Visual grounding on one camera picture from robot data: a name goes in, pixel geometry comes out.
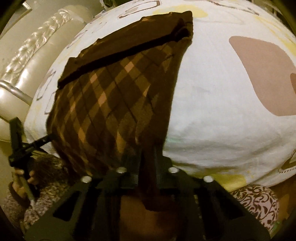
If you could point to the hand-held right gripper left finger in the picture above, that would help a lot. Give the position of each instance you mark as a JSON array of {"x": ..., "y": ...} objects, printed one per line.
[{"x": 129, "y": 180}]

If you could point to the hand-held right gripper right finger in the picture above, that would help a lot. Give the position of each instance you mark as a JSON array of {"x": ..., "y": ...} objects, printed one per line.
[{"x": 167, "y": 180}]

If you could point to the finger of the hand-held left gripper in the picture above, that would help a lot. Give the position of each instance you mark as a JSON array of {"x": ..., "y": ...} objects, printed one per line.
[
  {"x": 41, "y": 140},
  {"x": 16, "y": 132}
]

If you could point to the brown plaid sweater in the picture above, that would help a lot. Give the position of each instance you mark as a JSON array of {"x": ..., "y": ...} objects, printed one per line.
[{"x": 104, "y": 92}]

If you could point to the person's left forearm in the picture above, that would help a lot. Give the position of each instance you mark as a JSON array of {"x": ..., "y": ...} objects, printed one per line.
[{"x": 16, "y": 208}]

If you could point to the person's left hand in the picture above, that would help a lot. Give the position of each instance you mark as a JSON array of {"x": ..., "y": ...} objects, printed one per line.
[{"x": 17, "y": 185}]

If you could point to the cream tufted leather headboard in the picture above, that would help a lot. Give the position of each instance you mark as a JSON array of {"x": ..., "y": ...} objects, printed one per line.
[{"x": 34, "y": 69}]

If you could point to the brown patterned bed cloth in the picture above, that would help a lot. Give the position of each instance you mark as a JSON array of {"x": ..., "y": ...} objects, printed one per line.
[{"x": 256, "y": 204}]

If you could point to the white printed bed sheet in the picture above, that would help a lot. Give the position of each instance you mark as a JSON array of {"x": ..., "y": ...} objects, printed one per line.
[{"x": 219, "y": 104}]

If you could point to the silver metal bed rail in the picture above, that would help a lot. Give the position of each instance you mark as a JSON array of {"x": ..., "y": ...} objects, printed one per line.
[{"x": 13, "y": 91}]

